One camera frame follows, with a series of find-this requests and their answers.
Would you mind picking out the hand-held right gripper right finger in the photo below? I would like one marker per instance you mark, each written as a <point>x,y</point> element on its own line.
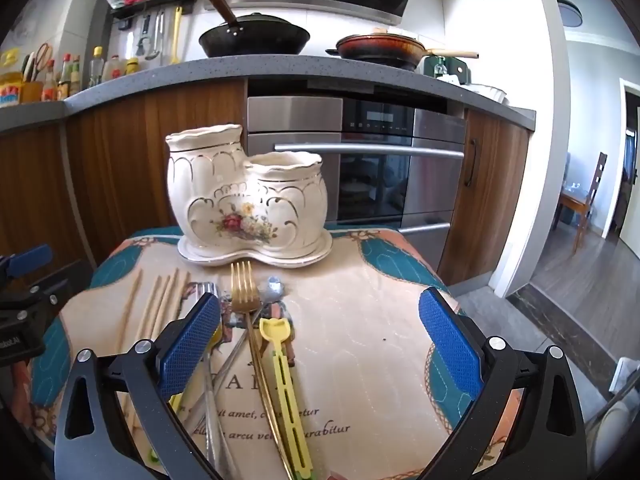
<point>450,342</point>

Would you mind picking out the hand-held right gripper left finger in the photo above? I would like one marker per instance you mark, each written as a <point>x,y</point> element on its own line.
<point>190,350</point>

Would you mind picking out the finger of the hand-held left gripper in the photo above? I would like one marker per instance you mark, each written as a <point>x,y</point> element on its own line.
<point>57,285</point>
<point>30,261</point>

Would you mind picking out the wooden chopstick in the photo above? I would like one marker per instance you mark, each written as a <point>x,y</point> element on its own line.
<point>165,305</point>
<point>177,300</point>
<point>150,307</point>

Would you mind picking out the gold fork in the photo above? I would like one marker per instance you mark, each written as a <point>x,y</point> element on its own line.
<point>242,290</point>

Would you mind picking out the white floral ceramic utensil holder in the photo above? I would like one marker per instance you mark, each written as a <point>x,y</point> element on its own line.
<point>240,200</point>

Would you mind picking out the printed horse tablecloth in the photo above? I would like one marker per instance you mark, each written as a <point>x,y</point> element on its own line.
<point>360,350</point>

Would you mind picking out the silver spoon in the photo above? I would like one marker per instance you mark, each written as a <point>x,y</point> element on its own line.
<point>274,287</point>

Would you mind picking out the wide wooden cabinet front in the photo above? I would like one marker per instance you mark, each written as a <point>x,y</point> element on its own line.
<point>125,160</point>

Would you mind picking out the narrow wooden cabinet door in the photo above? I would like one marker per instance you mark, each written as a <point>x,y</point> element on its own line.
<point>495,200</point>

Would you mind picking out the yellow box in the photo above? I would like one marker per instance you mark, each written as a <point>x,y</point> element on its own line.
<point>17,90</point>

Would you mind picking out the red sauce bottle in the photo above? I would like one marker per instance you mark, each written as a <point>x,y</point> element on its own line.
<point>49,82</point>

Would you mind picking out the white rounded object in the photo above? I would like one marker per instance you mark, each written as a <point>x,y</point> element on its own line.
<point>612,420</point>

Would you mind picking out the dark sauce bottle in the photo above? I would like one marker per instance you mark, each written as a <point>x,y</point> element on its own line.
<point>65,77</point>

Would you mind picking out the wooden chair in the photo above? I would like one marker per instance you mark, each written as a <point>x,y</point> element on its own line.
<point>582,200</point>

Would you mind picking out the clear oil bottle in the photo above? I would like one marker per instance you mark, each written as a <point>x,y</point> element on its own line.
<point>96,70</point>

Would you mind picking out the white dish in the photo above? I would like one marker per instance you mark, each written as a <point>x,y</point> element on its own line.
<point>487,94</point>

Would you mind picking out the grey kitchen countertop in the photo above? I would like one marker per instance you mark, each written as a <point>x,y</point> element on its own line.
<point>200,72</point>

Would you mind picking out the stainless steel oven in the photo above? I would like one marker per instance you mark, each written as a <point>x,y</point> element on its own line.
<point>300,120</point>

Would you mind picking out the yellow hanging spatula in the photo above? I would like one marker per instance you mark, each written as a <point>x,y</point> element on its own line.
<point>176,35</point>

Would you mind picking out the red-brown frying pan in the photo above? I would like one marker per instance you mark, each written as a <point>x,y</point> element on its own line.
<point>380,47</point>

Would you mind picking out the round ceiling lamp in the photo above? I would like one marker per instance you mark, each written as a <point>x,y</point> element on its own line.
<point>567,10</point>

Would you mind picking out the black wall shelf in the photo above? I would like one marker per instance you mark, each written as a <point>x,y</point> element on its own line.
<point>150,5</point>

